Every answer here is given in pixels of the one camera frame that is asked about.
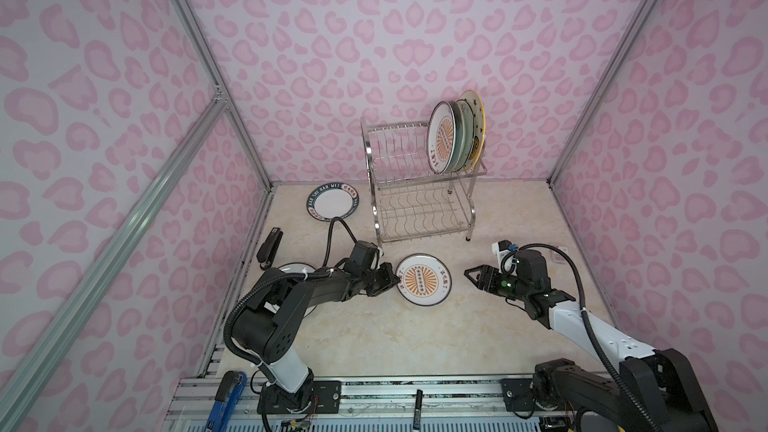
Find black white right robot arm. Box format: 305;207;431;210
464;241;718;431

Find black marker pen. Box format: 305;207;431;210
412;389;424;432

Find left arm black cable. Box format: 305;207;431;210
223;216;361;367

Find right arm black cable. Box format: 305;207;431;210
500;242;661;432

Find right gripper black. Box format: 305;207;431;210
463;265;531;303

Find silver two-tier dish rack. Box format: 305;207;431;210
361;122;487;245

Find white plate black rings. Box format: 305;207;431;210
277;261;319;319

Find orange sunburst plate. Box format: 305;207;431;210
395;254;453;307
427;101;456;174

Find small pink box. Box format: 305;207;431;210
551;246;569;264

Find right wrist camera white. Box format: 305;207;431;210
491;240;518;271

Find halloween cat star plate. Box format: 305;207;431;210
460;90;486;170

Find white plate black text rim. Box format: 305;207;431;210
306;182;360;222

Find mint green flower plate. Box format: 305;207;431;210
450;100;469;172

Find blue handled tool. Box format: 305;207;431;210
204;371;248;432

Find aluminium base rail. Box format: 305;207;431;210
164;371;601;432

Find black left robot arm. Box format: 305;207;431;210
223;241;400;416

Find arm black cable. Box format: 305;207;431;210
500;242;661;432
223;216;361;367

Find black stapler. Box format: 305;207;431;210
256;227;283;271

